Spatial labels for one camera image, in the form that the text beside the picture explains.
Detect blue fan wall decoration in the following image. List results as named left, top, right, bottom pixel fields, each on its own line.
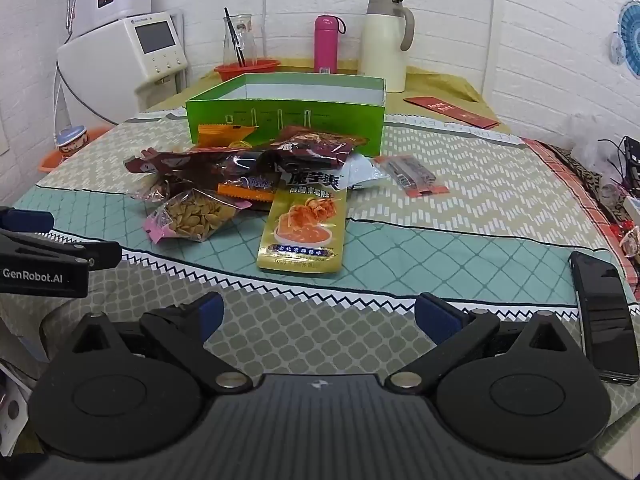
left=608, top=0, right=640, bottom=80

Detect clear plastic bag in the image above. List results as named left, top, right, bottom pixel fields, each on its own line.
left=567, top=114, right=627, bottom=173

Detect golden snack packet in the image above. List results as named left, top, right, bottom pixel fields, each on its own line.
left=256, top=170, right=351, bottom=276

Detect black cable bundle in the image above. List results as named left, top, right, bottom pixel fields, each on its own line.
left=597, top=136, right=640, bottom=191

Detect dark red snack packet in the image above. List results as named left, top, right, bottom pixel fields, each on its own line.
left=260, top=126, right=369, bottom=172

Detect red envelope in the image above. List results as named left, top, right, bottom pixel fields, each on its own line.
left=403, top=95, right=501, bottom=129

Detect white water dispenser with screen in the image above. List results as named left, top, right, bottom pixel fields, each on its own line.
left=56, top=11, right=189, bottom=126

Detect white foil snack packet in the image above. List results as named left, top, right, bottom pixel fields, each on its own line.
left=345, top=153, right=391, bottom=192

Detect orange snack packet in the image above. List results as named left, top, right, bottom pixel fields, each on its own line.
left=217, top=182, right=279, bottom=205
left=197, top=124, right=258, bottom=150

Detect black smartphone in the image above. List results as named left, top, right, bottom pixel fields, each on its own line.
left=568, top=250, right=640, bottom=386

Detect brown snack packet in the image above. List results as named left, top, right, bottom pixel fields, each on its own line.
left=123, top=147, right=228, bottom=177

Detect patterned green tablecloth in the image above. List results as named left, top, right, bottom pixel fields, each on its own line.
left=0, top=110, right=640, bottom=461

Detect red plastic basket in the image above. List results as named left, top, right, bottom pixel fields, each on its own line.
left=214, top=59, right=282, bottom=82

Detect glass carafe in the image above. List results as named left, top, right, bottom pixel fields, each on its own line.
left=222, top=14, right=259, bottom=68

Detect pink-edged nut packet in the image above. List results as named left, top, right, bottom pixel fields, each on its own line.
left=144, top=188, right=253, bottom=245

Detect small printed cup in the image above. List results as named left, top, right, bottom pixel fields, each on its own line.
left=55, top=127, right=91, bottom=162

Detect clear orange-edged snack packet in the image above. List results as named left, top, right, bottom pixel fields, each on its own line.
left=374, top=155, right=450, bottom=199

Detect black chopsticks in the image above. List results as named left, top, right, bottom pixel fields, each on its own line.
left=224, top=7, right=247, bottom=68

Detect cream thermos jug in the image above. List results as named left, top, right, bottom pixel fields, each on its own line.
left=359, top=0, right=416, bottom=94

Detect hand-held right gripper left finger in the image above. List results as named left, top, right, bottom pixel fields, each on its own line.
left=60, top=291, right=255, bottom=395

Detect green cardboard box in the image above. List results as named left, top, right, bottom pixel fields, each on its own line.
left=185, top=73, right=388, bottom=158

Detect pink thermos bottle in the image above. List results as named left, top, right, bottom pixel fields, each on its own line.
left=314, top=15, right=347, bottom=75

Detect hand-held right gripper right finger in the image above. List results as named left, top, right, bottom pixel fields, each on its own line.
left=384, top=291, right=596, bottom=395

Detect white wall conduit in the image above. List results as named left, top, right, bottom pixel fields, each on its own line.
left=480, top=0, right=498, bottom=98

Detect dark purple snack packet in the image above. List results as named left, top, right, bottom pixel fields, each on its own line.
left=220, top=154, right=282, bottom=192

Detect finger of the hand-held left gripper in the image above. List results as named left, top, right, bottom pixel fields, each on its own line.
left=0, top=208, right=55, bottom=235

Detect orange plastic bowl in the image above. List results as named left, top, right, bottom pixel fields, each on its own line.
left=40, top=126, right=117, bottom=171

